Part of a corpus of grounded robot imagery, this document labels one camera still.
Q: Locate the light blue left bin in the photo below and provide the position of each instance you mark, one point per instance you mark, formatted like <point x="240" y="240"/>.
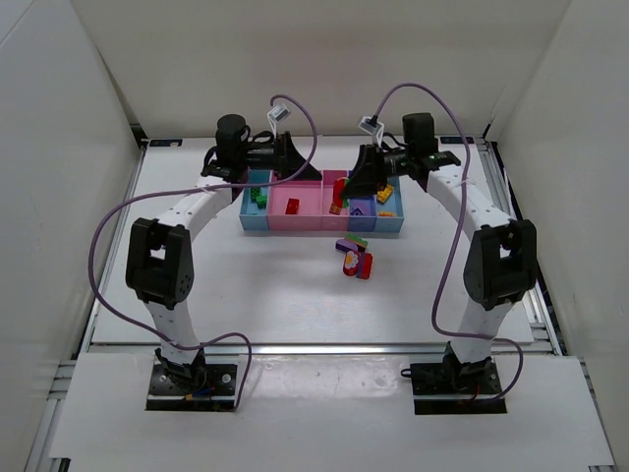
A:
<point x="253" y="218"/>

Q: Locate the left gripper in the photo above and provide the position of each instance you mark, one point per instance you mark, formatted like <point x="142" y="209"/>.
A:
<point x="284" y="153"/>

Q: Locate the red flower lego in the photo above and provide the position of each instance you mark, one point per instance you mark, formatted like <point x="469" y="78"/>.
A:
<point x="351" y="263"/>

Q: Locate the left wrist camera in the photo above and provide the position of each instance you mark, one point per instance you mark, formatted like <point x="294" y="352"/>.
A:
<point x="276" y="115"/>

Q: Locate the red purple lego block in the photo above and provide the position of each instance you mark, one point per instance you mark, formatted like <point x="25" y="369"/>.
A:
<point x="364" y="266"/>

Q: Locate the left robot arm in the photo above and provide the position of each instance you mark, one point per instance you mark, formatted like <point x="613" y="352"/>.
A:
<point x="160" y="266"/>

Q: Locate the yellow lego brick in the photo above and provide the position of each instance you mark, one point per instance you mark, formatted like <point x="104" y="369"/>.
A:
<point x="383" y="195"/>

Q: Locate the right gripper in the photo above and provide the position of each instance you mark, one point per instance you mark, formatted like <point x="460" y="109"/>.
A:
<point x="373" y="162"/>

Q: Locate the aluminium front rail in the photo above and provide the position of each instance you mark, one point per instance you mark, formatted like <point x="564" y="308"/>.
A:
<point x="538" y="347"/>

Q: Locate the brown lego plate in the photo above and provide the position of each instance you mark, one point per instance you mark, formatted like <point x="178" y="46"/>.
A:
<point x="335" y="209"/>

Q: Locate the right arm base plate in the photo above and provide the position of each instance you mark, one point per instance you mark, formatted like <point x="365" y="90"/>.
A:
<point x="436" y="392"/>

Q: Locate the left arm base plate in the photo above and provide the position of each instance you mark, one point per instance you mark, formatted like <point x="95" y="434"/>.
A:
<point x="209" y="388"/>

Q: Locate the large pink bin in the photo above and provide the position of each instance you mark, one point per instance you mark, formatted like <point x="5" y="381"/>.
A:
<point x="309" y="216"/>

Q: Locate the green brown flat lego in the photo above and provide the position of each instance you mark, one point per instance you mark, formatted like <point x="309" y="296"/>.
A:
<point x="359" y="242"/>

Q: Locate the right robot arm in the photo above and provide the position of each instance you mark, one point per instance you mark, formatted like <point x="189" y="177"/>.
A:
<point x="501" y="265"/>

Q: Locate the red semicircle lego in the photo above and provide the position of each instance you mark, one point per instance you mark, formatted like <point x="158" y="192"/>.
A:
<point x="338" y="188"/>

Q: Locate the small pink bin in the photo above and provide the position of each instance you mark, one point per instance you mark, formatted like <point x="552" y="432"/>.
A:
<point x="332" y="221"/>

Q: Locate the light blue right bin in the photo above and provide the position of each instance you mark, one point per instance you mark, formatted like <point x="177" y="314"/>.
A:
<point x="394" y="204"/>

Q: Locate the red curved lego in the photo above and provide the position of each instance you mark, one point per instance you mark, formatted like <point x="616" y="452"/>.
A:
<point x="292" y="206"/>

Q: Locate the light blue bin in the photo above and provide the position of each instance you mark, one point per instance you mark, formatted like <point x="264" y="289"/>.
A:
<point x="253" y="218"/>
<point x="394" y="204"/>

